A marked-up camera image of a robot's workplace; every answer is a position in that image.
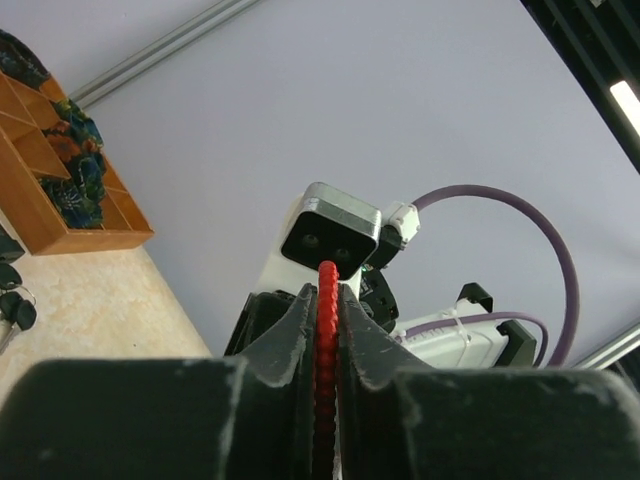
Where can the dark rolled item lower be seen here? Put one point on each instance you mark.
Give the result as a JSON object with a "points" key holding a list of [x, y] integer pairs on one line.
{"points": [[78, 198]]}

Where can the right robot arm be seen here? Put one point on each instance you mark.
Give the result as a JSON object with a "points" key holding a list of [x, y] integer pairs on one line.
{"points": [[469, 335]]}

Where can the dark rolled item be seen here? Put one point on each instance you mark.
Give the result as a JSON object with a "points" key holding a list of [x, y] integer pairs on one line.
{"points": [[74, 135], [20, 63], [78, 198]]}

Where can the dark rolled item top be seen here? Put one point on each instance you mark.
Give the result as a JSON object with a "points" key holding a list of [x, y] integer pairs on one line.
{"points": [[20, 63]]}

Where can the black-headed key bunch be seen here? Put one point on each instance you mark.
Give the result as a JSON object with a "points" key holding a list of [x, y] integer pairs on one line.
{"points": [[18, 305]]}

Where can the ceiling light fixture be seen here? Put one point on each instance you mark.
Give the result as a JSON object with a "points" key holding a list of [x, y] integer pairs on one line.
{"points": [[628, 102]]}

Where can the red cable seal lock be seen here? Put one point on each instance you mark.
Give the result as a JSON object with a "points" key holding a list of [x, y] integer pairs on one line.
{"points": [[325, 344]]}

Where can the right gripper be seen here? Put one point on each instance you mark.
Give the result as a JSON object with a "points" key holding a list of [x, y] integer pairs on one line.
{"points": [[262, 311]]}

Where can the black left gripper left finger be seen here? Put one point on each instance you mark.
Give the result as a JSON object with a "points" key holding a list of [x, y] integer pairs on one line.
{"points": [[247, 416]]}

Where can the dark rolled item middle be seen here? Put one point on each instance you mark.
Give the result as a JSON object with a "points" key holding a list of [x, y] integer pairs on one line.
{"points": [[74, 135]]}

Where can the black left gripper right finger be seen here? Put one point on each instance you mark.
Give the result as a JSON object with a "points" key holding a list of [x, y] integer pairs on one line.
{"points": [[400, 418]]}

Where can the wooden compartment tray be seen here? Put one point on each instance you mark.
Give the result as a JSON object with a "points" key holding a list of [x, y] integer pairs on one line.
{"points": [[26, 156]]}

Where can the aluminium frame post right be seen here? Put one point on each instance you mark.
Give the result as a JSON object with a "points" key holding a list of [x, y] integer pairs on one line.
{"points": [[159, 51]]}

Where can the black Kaijing padlock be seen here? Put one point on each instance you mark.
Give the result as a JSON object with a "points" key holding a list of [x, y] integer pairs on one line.
{"points": [[10, 249]]}

